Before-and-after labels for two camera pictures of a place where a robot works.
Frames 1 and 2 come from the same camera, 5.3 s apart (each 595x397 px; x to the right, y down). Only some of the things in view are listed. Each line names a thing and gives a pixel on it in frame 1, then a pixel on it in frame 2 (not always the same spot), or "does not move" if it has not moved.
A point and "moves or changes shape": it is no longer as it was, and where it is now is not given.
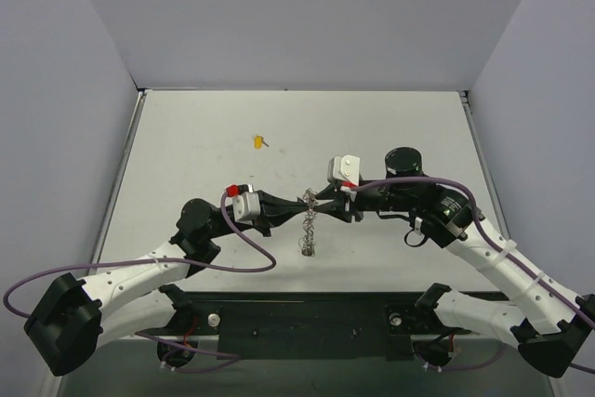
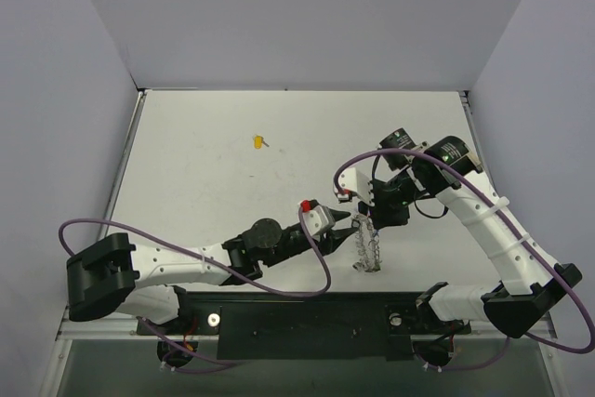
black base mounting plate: x=305 y=325 does not move
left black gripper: x=264 y=212 -> x=321 y=239
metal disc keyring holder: x=307 y=242 moves or changes shape
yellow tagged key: x=258 y=140 does not move
